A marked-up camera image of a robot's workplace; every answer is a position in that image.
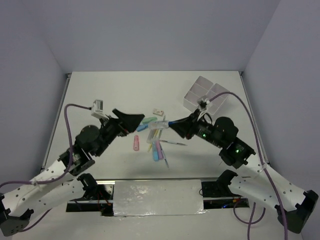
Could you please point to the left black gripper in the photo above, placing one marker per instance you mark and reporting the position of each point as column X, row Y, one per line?
column 126, row 123

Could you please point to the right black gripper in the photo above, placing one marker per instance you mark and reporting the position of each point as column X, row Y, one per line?
column 185, row 126

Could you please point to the yellow highlighter pen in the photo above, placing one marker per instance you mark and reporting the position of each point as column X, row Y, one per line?
column 152, row 137

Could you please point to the white blue pen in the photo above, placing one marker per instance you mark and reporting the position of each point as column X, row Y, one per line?
column 173, row 142

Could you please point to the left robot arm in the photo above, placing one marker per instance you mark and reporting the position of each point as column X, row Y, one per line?
column 66, row 179

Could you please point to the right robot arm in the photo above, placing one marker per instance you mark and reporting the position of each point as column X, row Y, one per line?
column 250, row 177

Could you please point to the green translucent case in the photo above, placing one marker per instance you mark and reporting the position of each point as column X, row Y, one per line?
column 148, row 120

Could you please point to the pink translucent case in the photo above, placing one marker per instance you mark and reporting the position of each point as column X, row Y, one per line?
column 136, row 143

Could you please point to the white eraser box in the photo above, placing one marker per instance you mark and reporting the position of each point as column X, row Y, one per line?
column 158, row 112

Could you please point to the blue highlighter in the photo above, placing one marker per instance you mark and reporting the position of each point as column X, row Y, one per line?
column 155, row 151

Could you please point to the purple highlighter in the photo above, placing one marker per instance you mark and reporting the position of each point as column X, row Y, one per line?
column 160, row 152

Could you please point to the white compartment container left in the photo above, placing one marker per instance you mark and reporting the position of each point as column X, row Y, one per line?
column 199, row 89

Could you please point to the white compartment container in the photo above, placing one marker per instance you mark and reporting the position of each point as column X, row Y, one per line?
column 199, row 89
column 218, row 102

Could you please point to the white compartment container right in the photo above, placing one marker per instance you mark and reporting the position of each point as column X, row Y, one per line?
column 218, row 102

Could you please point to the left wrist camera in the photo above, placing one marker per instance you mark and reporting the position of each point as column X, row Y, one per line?
column 97, row 109

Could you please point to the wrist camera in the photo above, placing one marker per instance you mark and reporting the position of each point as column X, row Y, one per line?
column 204, row 103
column 97, row 109

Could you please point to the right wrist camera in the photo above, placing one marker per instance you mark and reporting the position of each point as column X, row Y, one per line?
column 204, row 103

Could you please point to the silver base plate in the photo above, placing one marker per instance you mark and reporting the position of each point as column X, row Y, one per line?
column 157, row 198

